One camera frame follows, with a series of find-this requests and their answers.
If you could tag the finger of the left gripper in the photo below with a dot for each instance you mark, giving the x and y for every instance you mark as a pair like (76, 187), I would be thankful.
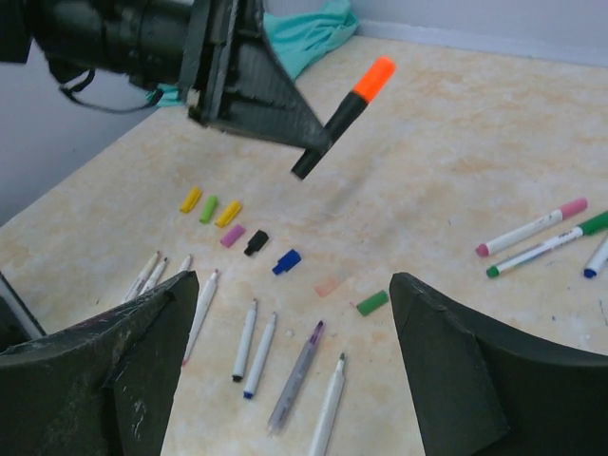
(260, 101)

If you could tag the yellow pen cap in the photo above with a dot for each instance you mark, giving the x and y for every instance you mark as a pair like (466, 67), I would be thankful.
(228, 214)
(191, 200)

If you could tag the teal cloth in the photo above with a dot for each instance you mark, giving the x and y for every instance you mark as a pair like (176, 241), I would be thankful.
(301, 40)

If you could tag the small black marker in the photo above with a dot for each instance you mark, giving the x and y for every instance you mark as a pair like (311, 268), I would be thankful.
(245, 343)

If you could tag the yellow cap marker pen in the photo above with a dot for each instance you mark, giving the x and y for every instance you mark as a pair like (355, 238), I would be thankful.
(186, 264)

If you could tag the pale peach pen cap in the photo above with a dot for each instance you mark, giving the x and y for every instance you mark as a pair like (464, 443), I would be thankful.
(328, 285)

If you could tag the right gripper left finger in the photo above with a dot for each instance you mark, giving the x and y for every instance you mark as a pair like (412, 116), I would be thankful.
(104, 386)

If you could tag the black pen cap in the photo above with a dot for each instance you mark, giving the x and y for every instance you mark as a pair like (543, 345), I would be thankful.
(256, 242)

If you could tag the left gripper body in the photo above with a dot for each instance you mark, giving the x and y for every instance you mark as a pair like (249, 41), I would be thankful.
(224, 43)

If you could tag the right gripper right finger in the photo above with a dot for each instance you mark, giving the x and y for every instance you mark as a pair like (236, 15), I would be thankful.
(482, 387)

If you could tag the purple cap pen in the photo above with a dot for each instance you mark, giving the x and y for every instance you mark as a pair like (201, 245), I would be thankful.
(286, 400)

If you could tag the black orange highlighter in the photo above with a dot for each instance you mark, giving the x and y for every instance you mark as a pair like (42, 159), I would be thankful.
(351, 107)

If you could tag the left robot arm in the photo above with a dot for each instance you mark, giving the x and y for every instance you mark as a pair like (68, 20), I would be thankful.
(143, 40)

